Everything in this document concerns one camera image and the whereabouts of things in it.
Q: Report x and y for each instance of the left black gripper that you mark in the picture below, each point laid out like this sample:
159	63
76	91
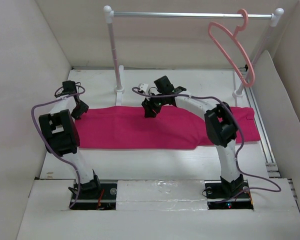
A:
83	109

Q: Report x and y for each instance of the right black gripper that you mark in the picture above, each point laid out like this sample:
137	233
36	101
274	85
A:
148	106

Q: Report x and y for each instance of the magenta trousers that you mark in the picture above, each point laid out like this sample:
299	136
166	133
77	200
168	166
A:
126	128

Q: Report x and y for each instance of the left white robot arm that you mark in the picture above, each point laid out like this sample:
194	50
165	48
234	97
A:
59	130

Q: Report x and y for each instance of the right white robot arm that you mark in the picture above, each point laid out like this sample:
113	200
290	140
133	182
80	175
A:
220	124

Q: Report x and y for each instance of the white clothes rack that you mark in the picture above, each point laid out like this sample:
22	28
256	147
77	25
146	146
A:
240	81

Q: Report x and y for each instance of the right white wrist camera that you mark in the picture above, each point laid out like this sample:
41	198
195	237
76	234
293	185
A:
143	88

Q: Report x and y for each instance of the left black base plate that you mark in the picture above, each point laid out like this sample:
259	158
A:
105	200

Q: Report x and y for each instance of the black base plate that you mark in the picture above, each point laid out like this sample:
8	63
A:
217	198
105	200

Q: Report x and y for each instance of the aluminium rail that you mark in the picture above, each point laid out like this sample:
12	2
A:
270	162

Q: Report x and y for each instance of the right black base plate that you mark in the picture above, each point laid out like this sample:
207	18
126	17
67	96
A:
217	198

